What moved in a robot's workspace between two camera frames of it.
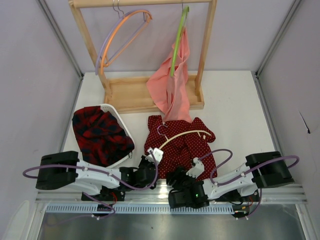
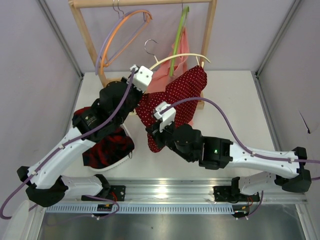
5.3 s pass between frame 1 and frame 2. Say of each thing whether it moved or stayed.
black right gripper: moved
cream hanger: moved
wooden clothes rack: stayed
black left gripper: moved
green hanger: stayed
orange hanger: stayed
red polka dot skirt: moved
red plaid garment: stayed
